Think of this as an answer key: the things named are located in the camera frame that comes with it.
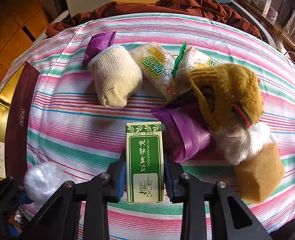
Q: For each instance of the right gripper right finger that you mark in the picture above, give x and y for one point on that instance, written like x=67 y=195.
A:
x=230 y=217

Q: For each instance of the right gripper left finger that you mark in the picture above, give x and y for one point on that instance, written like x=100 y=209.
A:
x=60 y=216

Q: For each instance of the small white plastic bag ball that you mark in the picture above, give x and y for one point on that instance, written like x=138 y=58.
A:
x=41 y=181

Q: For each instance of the yellow sponge block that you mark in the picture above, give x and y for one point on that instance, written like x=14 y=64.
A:
x=258 y=178

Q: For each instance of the green essential oil box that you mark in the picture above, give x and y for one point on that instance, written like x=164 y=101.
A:
x=144 y=162

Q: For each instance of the maroon gold gift box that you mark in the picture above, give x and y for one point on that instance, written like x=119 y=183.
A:
x=15 y=103

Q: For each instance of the purple foil pouch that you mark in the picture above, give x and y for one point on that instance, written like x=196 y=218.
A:
x=188 y=130

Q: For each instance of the striped bed sheet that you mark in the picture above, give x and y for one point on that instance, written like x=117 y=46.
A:
x=68 y=126

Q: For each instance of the mustard knitted sock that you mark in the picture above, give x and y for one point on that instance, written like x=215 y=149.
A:
x=228 y=96

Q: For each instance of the cream rolled sock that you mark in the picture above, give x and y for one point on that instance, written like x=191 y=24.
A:
x=116 y=76

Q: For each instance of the green yellow snack packet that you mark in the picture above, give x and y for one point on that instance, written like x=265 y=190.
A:
x=156 y=64

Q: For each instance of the small purple pouch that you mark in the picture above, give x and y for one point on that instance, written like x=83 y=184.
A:
x=97 y=44

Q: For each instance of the wooden side table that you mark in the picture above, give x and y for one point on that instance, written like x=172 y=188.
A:
x=286 y=33

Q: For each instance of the brown crumpled blanket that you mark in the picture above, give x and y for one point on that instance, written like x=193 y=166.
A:
x=209 y=9

